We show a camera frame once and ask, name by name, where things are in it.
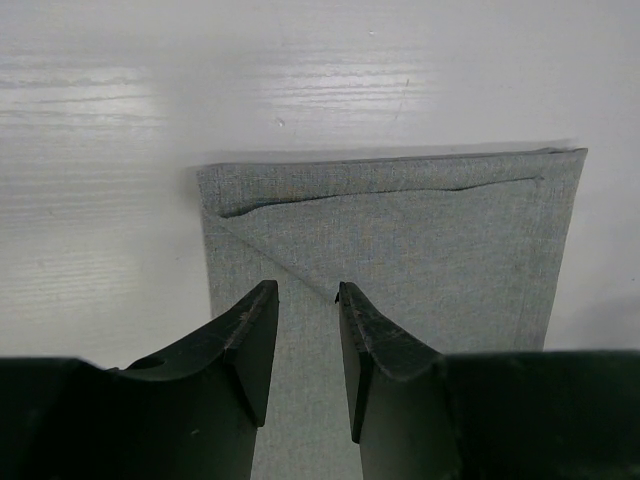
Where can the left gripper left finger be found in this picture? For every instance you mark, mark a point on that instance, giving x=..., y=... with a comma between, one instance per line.
x=188, y=411

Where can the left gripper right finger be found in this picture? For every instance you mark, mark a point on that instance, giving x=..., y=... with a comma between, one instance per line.
x=416, y=413

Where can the grey cloth napkin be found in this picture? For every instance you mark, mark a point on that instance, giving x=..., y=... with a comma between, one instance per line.
x=462, y=251

